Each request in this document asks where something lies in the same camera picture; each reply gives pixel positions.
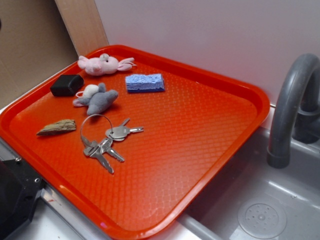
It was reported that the pink plush bunny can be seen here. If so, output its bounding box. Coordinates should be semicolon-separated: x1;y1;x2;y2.
77;53;136;77

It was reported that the orange plastic tray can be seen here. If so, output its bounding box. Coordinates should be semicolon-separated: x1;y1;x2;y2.
0;45;270;240

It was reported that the silver key upper pair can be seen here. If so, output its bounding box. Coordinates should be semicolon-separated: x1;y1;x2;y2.
105;118;144;142

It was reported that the blue sponge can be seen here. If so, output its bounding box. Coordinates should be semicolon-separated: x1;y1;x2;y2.
125;73;165;93

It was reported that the silver key lower short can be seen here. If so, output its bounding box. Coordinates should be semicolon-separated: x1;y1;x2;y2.
99;138;125;162

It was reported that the grey plush elephant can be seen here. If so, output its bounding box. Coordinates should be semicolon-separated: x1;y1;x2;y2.
72;82;119;116

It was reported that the silver key lower long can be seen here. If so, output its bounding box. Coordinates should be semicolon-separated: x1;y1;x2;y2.
83;141;114;174

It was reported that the brown wood piece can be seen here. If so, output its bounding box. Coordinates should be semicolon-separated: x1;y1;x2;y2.
36;119;77;136

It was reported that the black rectangular box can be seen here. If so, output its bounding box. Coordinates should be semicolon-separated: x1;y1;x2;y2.
50;74;84;97

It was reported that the grey toy sink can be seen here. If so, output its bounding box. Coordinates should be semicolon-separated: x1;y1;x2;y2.
179;128;320;240

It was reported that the wooden board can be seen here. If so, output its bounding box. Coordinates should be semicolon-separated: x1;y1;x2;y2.
55;0;109;56

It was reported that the grey toy faucet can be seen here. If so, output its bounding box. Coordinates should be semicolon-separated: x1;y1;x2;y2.
267;53;320;169

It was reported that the silver key ring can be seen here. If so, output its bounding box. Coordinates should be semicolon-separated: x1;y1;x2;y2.
80;113;115;148

